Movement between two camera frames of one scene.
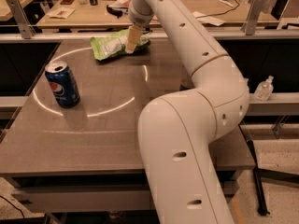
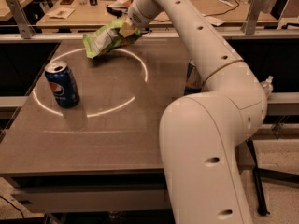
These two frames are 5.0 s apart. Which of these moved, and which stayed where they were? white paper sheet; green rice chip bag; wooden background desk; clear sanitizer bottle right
Moved: green rice chip bag
Stayed: wooden background desk; clear sanitizer bottle right; white paper sheet
